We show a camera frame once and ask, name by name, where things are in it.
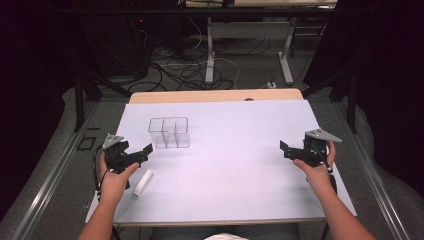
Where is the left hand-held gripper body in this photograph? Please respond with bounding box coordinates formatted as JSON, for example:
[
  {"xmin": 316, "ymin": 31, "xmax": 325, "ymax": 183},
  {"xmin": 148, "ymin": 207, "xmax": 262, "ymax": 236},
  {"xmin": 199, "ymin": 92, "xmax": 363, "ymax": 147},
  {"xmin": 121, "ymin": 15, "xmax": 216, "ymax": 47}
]
[{"xmin": 101, "ymin": 133, "xmax": 142, "ymax": 175}]

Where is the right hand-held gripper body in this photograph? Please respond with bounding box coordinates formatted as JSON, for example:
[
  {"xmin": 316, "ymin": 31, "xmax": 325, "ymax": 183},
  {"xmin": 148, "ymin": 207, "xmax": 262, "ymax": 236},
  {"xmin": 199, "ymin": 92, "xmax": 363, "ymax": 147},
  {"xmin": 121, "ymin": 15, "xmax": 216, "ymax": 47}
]
[{"xmin": 292, "ymin": 128, "xmax": 344, "ymax": 168}]

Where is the person's right hand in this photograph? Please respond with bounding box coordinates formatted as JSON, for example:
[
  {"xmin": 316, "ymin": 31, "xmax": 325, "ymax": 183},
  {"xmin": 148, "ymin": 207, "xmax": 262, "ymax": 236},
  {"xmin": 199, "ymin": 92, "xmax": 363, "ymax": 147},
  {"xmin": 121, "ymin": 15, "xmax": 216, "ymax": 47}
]
[{"xmin": 292, "ymin": 140, "xmax": 338, "ymax": 197}]

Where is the person's left hand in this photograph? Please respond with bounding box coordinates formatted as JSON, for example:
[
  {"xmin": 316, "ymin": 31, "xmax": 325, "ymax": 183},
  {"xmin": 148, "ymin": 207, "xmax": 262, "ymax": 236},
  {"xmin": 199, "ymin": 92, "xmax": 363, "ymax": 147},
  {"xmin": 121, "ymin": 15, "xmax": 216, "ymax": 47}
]
[{"xmin": 98, "ymin": 152, "xmax": 141, "ymax": 205}]

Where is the white cylindrical tube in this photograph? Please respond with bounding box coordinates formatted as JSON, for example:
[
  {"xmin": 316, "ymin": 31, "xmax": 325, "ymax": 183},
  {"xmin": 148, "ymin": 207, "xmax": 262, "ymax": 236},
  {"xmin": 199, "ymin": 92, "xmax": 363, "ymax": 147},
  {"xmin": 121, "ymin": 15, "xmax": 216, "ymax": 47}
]
[{"xmin": 132, "ymin": 168, "xmax": 154, "ymax": 199}]

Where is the clear plastic compartment organizer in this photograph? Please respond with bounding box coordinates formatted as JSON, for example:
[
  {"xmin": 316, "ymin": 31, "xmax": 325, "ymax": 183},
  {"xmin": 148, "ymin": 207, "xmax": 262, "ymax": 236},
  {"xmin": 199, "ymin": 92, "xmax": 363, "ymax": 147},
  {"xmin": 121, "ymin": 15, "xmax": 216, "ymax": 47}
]
[{"xmin": 147, "ymin": 116, "xmax": 191, "ymax": 150}]

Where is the white table mat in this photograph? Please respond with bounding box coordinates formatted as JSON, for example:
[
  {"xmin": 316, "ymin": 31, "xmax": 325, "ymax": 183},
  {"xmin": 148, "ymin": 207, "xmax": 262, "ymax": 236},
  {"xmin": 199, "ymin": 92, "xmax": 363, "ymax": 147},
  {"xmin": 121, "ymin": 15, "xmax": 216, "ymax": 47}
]
[{"xmin": 84, "ymin": 99, "xmax": 358, "ymax": 225}]

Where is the black metal stand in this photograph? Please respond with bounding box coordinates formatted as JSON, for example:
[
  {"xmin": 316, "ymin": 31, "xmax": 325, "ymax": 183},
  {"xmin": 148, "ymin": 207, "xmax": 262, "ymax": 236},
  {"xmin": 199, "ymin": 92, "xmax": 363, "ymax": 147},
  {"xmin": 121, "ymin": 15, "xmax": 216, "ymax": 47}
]
[
  {"xmin": 72, "ymin": 19, "xmax": 133, "ymax": 133},
  {"xmin": 301, "ymin": 66, "xmax": 359, "ymax": 135}
]

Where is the wooden table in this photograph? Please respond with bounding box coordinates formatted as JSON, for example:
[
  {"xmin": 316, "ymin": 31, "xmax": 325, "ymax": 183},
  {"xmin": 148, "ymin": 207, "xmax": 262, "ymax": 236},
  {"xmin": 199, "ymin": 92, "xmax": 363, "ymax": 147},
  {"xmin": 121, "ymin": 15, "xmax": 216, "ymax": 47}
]
[{"xmin": 113, "ymin": 87, "xmax": 327, "ymax": 228}]

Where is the black computer tower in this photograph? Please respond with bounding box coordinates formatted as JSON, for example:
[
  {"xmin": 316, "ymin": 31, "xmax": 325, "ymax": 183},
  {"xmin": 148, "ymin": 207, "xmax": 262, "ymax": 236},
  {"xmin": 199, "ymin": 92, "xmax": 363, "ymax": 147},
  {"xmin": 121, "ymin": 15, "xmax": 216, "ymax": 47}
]
[{"xmin": 98, "ymin": 13, "xmax": 155, "ymax": 80}]

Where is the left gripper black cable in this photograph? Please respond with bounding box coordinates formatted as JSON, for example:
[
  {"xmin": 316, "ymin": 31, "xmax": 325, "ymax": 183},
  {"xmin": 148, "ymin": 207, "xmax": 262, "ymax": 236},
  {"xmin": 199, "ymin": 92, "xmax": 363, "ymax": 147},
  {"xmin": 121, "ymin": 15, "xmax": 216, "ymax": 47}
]
[{"xmin": 92, "ymin": 144, "xmax": 112, "ymax": 202}]

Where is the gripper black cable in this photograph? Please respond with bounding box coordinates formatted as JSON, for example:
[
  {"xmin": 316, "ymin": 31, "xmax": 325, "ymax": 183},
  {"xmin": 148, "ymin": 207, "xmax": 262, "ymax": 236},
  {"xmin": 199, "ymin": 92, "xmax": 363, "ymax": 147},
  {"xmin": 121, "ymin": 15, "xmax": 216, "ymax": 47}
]
[
  {"xmin": 312, "ymin": 143, "xmax": 338, "ymax": 196},
  {"xmin": 92, "ymin": 144, "xmax": 112, "ymax": 202}
]

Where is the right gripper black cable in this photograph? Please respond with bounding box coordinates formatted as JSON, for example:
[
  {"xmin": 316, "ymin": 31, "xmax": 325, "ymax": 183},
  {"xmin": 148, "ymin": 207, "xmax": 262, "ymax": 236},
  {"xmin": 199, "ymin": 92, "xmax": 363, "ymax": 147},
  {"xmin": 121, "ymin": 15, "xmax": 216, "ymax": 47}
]
[{"xmin": 312, "ymin": 143, "xmax": 338, "ymax": 196}]

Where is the metal floor rail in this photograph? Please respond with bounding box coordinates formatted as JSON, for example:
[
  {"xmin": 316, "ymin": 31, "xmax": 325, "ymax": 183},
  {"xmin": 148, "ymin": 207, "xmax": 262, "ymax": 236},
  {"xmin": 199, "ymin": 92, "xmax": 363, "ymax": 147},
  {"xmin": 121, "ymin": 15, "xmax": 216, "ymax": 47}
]
[
  {"xmin": 333, "ymin": 99, "xmax": 412, "ymax": 240},
  {"xmin": 11, "ymin": 99, "xmax": 101, "ymax": 240}
]

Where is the tangle of floor cables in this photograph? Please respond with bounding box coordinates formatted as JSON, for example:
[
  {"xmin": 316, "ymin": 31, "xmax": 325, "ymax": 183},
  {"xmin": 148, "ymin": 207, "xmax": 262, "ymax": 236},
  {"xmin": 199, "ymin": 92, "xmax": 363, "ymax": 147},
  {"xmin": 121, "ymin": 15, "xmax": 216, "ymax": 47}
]
[{"xmin": 127, "ymin": 29, "xmax": 272, "ymax": 94}]

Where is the white metal desk frame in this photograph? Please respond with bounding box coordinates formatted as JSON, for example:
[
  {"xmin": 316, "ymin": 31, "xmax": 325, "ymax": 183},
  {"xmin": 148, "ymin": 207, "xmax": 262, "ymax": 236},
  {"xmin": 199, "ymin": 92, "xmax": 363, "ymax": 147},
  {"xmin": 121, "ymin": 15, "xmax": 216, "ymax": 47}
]
[{"xmin": 203, "ymin": 15, "xmax": 297, "ymax": 86}]

